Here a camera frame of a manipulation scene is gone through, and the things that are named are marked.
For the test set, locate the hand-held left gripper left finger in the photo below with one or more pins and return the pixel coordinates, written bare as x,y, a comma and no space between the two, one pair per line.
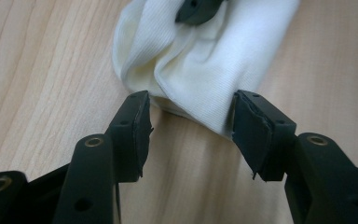
130,140

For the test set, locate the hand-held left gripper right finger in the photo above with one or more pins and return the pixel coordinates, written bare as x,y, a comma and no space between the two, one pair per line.
261,137

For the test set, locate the white ribbed cloth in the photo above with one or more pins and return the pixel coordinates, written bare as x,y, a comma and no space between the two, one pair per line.
199,62

